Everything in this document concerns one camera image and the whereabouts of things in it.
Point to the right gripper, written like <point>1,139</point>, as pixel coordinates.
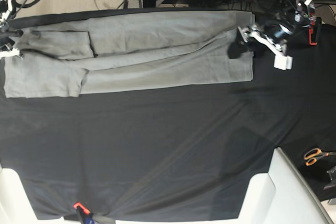
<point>7,33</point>

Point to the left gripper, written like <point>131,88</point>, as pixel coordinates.
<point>282,18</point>

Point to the grey T-shirt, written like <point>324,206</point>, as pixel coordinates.
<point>127,52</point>

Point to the red clamp on right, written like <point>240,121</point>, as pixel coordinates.
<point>314,31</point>

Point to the black table cloth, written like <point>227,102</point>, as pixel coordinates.
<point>183,153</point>

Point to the orange black clamp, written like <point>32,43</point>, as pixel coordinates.
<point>85,216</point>

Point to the orange handled scissors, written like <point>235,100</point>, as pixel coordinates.
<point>315,154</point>

